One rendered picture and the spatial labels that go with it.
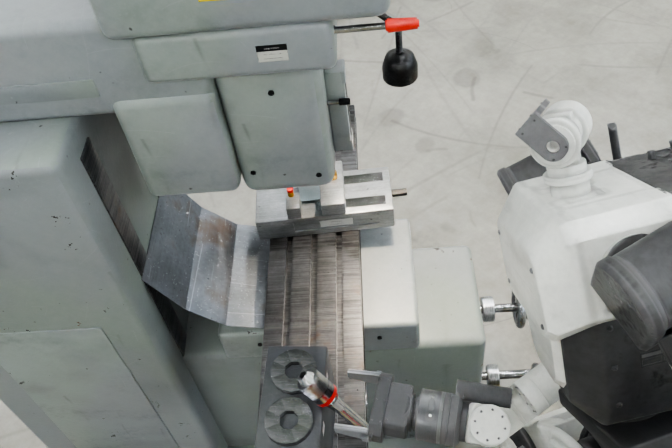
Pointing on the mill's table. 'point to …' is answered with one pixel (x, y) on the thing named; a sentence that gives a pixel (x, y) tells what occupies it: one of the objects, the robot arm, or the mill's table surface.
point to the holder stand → (293, 401)
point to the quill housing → (280, 128)
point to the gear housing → (238, 51)
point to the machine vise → (283, 213)
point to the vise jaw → (334, 194)
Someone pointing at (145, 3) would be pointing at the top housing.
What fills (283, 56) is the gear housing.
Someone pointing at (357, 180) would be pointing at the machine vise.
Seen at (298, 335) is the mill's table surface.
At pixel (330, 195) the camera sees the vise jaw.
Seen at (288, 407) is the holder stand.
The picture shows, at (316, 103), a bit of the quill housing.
